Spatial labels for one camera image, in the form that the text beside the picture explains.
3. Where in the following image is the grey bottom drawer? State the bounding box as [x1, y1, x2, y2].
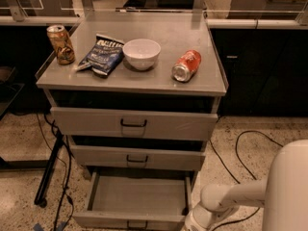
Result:
[74, 168, 192, 231]

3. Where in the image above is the grey drawer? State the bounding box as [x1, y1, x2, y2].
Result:
[50, 90, 219, 141]
[69, 136, 205, 171]
[74, 168, 192, 231]

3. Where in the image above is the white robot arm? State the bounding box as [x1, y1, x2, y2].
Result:
[183, 140, 308, 231]

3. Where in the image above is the grey drawer cabinet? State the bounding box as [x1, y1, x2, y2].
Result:
[36, 11, 229, 182]

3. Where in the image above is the grey middle drawer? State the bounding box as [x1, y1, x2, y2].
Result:
[69, 136, 205, 171]

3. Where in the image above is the grey top drawer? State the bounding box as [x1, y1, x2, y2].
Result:
[50, 90, 219, 141]

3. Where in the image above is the orange soda can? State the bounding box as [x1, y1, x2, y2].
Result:
[171, 50, 201, 82]

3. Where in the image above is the white bowl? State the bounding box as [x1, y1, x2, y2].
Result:
[122, 38, 161, 70]

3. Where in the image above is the blue chip bag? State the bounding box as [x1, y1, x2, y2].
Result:
[75, 34, 124, 78]

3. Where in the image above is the black stand leg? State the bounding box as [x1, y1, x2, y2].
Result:
[34, 131, 63, 208]

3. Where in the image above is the gold soda can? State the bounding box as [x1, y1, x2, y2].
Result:
[46, 24, 75, 64]

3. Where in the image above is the black floor cable right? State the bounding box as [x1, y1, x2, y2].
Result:
[209, 130, 285, 231]

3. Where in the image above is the black floor cable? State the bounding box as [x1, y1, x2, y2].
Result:
[209, 130, 285, 231]
[36, 113, 75, 231]

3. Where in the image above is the black floor cable left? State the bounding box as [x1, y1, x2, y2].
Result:
[36, 113, 75, 231]

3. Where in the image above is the white counter rail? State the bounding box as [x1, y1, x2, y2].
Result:
[0, 16, 308, 30]

